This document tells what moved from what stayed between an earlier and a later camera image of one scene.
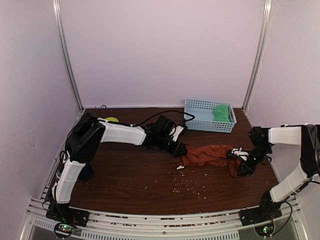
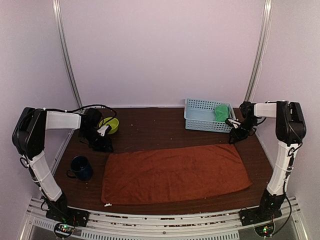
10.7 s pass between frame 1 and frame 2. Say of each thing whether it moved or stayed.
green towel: stayed
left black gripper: moved
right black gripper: moved
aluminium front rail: stayed
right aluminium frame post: stayed
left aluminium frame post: stayed
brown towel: moved
